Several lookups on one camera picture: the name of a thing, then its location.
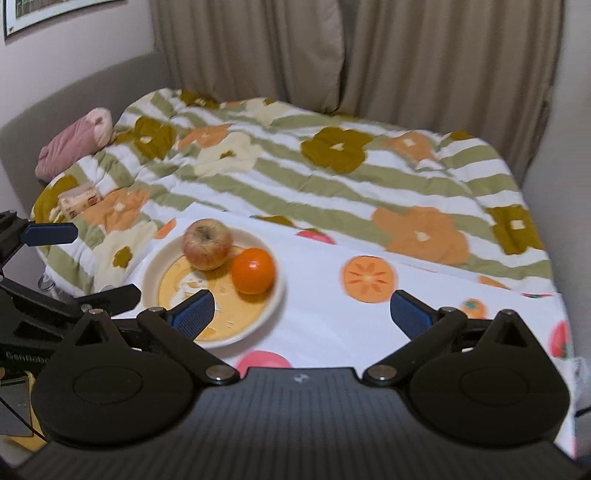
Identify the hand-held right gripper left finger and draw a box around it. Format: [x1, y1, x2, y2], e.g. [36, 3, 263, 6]
[55, 290, 241, 387]

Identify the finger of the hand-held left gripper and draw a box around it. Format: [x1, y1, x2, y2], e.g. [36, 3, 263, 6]
[0, 277, 142, 318]
[0, 211, 78, 275]

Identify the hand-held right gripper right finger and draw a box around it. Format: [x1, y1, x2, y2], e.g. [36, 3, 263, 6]
[362, 290, 551, 387]

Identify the cream and yellow plate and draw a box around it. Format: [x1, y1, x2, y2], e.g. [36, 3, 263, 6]
[141, 229, 287, 349]

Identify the red-yellow apple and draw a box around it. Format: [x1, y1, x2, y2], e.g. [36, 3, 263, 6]
[182, 219, 233, 271]

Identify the orange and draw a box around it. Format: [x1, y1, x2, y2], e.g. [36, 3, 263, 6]
[231, 248, 277, 295]

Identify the small patterned box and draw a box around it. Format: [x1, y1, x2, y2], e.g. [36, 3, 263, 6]
[57, 182, 103, 220]

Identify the yellow cardboard box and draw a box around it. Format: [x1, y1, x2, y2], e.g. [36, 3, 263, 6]
[0, 369, 48, 464]

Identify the white fruit-print cloth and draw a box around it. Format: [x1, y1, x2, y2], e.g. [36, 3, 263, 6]
[111, 205, 579, 459]

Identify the pink plush pillow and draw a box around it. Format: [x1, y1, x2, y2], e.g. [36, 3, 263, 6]
[35, 107, 114, 182]

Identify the grey sofa back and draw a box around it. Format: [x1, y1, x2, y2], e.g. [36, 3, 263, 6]
[0, 51, 177, 217]

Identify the floral striped blanket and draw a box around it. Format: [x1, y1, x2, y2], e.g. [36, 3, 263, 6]
[30, 88, 556, 297]

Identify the beige curtain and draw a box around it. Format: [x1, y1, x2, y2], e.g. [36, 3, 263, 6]
[149, 0, 345, 112]
[338, 0, 567, 182]

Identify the framed wall poster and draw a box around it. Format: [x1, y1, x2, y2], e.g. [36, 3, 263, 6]
[3, 0, 126, 40]

